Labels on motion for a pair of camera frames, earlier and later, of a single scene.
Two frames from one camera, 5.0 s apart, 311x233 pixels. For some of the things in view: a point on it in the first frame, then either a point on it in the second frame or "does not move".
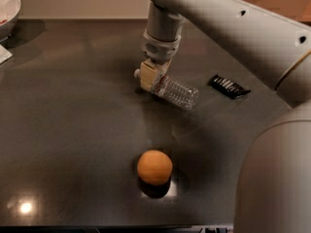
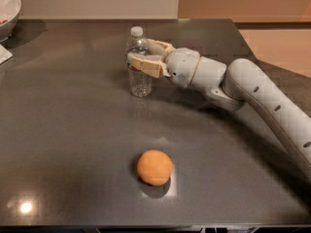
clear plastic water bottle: (154, 78) -> (141, 83)
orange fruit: (155, 167) does not move
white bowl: (10, 12) does not move
